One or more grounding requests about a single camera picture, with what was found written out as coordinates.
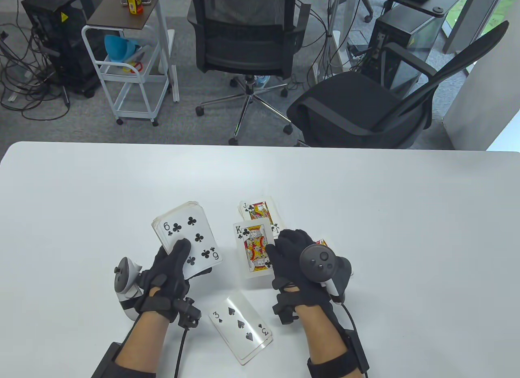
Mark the person's right hand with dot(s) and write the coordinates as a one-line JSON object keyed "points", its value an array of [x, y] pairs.
{"points": [[288, 260]]}

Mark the person's left hand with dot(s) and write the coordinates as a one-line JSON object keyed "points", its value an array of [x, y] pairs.
{"points": [[166, 280]]}

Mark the clubs face playing card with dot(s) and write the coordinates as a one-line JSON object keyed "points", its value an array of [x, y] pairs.
{"points": [[254, 248]]}

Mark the hearts face playing card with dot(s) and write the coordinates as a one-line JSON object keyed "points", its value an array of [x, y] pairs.
{"points": [[323, 242]]}

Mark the stack of red-backed playing cards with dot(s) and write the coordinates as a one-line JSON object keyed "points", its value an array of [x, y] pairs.
{"points": [[191, 232]]}

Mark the black spades playing card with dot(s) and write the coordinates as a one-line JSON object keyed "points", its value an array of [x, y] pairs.
{"points": [[239, 329]]}

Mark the person's left forearm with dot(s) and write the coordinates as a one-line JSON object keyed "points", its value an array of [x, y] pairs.
{"points": [[142, 341]]}

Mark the person's right forearm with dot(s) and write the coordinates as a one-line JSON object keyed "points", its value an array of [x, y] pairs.
{"points": [[325, 341]]}

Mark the grey left hand controller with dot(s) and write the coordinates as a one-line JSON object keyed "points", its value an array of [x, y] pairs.
{"points": [[124, 274]]}

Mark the black padded office chair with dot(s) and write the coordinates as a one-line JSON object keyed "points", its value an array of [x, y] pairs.
{"points": [[349, 98]]}

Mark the black mesh back office chair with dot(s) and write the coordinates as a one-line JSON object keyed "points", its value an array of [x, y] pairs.
{"points": [[243, 49]]}

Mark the small black power adapter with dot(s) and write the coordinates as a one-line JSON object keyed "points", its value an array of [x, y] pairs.
{"points": [[357, 50]]}

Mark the blue plastic bowl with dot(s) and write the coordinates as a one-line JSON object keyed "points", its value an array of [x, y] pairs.
{"points": [[118, 47]]}

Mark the black computer tower yellow sticker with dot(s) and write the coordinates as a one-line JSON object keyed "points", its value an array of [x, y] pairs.
{"points": [[61, 49]]}

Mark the black chair base with casters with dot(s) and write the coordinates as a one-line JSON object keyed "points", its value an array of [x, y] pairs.
{"points": [[367, 17]]}

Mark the black glass side computer tower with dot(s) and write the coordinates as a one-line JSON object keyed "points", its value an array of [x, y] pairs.
{"points": [[422, 31]]}

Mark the brown top white side table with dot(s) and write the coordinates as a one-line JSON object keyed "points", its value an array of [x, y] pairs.
{"points": [[118, 8]]}

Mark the yellow and red packet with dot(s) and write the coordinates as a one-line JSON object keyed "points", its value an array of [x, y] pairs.
{"points": [[132, 2]]}

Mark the dark office desk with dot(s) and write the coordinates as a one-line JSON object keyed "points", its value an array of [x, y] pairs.
{"points": [[447, 0]]}

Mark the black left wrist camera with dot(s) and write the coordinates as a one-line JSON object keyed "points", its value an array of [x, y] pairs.
{"points": [[187, 313]]}

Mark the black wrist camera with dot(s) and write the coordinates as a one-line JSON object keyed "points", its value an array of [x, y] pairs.
{"points": [[187, 313], [284, 311]]}

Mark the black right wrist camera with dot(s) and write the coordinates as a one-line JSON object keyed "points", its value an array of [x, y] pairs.
{"points": [[284, 311]]}

